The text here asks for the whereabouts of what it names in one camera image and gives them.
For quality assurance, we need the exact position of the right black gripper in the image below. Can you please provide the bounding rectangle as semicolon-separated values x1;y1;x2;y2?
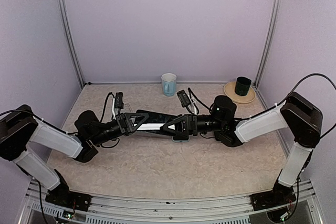
162;113;225;137

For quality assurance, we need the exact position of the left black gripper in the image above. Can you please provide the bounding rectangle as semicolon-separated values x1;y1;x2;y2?
90;112;150;146

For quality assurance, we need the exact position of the light blue phone case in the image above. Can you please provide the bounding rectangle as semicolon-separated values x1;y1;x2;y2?
172;135;190;143

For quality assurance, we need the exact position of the black phone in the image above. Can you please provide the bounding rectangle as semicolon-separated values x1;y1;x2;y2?
136;109;178;137

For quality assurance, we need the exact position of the clear phone case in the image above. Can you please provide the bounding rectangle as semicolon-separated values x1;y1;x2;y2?
123;103;132;113

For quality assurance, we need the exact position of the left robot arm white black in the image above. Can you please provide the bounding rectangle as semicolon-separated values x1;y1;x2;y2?
1;104;149;206

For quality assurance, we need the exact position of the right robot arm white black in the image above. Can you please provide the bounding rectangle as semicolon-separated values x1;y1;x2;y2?
160;89;329;205

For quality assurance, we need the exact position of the light blue mug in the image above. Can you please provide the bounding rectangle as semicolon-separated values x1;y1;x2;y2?
161;73;177;97

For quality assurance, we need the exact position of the beige plate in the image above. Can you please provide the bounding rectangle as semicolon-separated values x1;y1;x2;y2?
223;81;256;104

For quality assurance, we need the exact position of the dark green cup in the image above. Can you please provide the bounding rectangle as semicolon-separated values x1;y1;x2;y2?
235;77;251;96

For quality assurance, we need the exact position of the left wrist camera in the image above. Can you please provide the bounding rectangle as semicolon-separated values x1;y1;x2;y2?
111;92;124;119

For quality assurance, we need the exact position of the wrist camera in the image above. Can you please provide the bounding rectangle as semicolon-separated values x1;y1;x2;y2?
177;90;199;115
111;92;124;119

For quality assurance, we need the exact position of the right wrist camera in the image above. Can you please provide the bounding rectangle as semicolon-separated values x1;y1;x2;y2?
177;90;199;115

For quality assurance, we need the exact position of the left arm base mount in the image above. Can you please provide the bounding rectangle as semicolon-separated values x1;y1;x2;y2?
45;169;92;212

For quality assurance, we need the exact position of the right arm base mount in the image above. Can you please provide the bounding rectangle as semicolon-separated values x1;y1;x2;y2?
250;180;297;211

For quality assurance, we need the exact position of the left aluminium frame post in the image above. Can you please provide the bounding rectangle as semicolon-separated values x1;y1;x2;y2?
57;0;86;88

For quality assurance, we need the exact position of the aluminium frame post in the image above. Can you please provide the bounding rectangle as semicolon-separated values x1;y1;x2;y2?
254;0;281;89
57;0;86;88

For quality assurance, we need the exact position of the right aluminium frame post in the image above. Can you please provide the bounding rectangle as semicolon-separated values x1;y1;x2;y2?
254;0;281;89

